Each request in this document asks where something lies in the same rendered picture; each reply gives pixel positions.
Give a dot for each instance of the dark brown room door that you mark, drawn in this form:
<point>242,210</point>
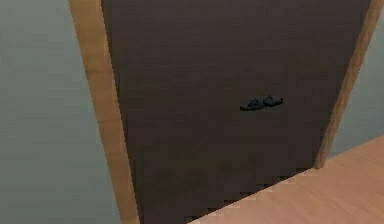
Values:
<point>186,100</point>

